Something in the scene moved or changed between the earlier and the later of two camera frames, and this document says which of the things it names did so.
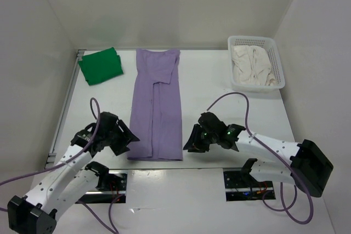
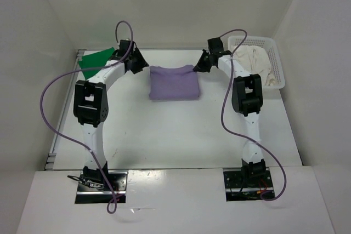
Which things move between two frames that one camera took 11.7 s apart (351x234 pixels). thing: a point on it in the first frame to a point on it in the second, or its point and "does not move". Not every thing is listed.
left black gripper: [121, 147] to [142, 62]
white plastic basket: [269, 44] does not move
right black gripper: [193, 144] to [200, 66]
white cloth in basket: [252, 66] does not move
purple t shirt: [156, 115] to [173, 83]
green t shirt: [100, 66] does not move
